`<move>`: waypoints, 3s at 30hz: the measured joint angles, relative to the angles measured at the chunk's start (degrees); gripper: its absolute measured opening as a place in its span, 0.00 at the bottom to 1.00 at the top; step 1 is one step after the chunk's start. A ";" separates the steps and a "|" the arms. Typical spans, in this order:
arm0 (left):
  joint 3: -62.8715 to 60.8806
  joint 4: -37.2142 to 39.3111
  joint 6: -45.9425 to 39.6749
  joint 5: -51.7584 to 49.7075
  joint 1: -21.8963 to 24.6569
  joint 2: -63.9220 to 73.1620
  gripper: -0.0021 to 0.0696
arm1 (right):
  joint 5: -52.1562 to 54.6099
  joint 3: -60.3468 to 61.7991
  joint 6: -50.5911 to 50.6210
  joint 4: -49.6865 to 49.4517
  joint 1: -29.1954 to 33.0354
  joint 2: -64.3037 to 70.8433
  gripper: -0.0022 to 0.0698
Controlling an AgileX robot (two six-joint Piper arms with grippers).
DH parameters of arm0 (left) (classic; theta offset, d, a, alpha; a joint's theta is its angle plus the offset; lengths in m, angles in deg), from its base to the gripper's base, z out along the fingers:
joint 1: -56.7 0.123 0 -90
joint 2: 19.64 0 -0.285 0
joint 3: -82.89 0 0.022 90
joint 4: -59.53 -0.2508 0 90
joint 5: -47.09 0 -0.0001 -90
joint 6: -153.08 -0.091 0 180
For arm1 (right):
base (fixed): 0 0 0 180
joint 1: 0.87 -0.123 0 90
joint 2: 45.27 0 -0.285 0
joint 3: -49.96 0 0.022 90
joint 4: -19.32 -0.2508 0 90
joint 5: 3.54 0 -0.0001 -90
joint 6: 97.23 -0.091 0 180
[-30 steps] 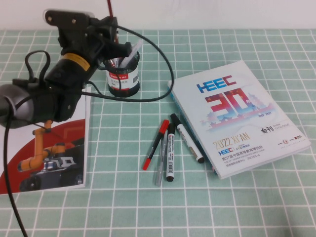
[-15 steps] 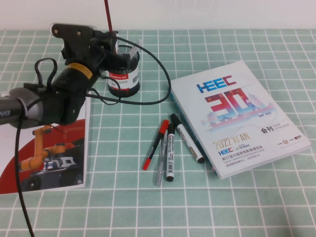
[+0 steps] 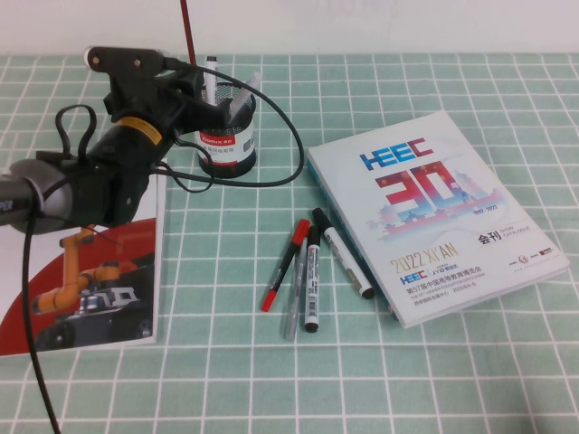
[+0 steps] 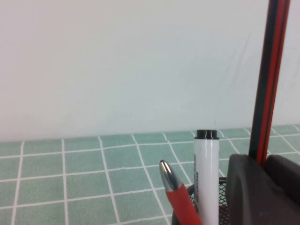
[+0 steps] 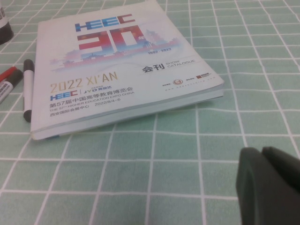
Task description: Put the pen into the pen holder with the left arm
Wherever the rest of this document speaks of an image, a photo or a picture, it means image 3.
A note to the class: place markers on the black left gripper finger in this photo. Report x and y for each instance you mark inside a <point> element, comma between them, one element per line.
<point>203,115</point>
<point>190,79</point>

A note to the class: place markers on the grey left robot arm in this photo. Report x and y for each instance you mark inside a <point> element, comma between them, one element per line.
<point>90,190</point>

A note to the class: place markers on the labelled black cap marker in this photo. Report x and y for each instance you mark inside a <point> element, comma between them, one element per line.
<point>313,280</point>

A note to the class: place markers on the red and black marker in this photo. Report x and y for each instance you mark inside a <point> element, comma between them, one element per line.
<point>285,267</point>

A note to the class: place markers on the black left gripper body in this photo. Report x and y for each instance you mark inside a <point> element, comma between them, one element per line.
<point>140,99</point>

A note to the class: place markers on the white HEEC catalogue book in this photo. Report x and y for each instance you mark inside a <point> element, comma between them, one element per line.
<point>452,271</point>

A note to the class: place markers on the slim white black-capped marker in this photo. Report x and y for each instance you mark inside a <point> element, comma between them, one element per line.
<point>344,253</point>

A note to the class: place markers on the green checkered tablecloth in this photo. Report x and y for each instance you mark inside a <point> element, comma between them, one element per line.
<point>362,389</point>

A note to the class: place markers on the white pen with black cap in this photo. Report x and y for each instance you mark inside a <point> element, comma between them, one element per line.
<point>211,86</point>

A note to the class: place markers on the black mesh pen holder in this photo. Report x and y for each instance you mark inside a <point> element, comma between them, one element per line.
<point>226,153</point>

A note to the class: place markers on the white brochure underneath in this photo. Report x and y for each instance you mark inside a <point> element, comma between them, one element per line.
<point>161,271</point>

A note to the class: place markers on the translucent white pen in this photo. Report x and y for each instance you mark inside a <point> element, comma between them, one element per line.
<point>244,95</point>

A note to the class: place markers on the clear grey gel pen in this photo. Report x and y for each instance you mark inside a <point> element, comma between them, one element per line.
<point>294,298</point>

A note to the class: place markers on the red pencil with eraser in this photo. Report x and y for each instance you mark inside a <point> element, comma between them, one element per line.
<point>189,36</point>

